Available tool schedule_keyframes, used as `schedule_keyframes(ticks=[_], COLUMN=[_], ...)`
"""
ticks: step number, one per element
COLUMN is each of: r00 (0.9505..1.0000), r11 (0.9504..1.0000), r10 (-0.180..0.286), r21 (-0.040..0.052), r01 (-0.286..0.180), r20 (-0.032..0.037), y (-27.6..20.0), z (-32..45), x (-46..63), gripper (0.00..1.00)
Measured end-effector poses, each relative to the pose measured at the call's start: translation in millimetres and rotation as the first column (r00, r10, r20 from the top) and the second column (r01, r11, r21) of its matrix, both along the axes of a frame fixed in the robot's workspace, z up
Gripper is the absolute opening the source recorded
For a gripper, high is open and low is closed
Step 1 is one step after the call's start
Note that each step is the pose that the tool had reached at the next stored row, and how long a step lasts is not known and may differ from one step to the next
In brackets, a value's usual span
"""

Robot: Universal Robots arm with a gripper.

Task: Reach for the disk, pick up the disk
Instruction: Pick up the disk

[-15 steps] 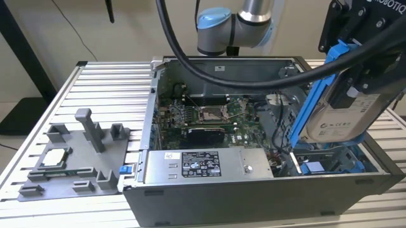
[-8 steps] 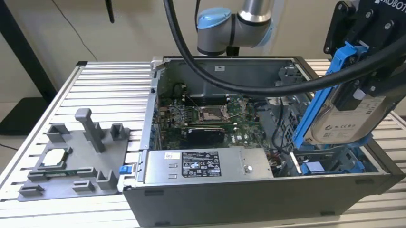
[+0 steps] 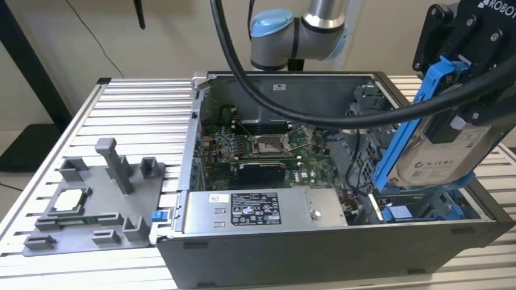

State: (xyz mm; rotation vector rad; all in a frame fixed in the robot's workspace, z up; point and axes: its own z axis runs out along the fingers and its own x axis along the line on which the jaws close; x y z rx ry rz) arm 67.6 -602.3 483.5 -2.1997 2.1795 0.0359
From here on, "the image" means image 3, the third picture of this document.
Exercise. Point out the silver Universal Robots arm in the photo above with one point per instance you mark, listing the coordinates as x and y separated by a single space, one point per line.
273 45

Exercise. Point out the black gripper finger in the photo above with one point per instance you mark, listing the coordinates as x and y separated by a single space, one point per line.
489 48
433 33

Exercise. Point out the silver CPU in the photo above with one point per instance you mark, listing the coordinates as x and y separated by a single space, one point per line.
68 201

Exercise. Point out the blue case latch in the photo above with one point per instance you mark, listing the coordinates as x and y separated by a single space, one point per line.
157 216

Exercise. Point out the blue disk bay clip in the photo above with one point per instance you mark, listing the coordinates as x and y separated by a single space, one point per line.
396 214

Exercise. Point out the black open PC case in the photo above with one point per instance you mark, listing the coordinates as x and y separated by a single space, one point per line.
281 256

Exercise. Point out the grey perforated drive cage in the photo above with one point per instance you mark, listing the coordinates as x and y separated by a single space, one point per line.
363 169

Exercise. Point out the white case label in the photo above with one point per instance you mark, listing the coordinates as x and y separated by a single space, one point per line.
280 87

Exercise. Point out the CPU socket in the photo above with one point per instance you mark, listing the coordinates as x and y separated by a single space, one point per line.
268 145

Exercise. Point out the black graphics card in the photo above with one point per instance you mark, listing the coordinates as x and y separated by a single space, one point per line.
260 173

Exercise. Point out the hard disk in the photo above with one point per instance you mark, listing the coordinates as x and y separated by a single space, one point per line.
439 163

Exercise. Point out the green motherboard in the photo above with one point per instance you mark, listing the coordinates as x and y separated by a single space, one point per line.
309 163

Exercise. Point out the black hanging antenna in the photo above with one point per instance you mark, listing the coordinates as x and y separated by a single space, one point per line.
140 15

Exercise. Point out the grey parts rack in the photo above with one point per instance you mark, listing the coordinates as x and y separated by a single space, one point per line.
100 211

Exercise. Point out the silver power supply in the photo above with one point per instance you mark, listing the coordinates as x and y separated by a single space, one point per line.
289 211

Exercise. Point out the green RAM stick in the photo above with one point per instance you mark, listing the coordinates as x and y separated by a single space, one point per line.
79 220

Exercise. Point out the grey disk bay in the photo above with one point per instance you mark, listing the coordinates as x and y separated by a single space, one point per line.
427 208

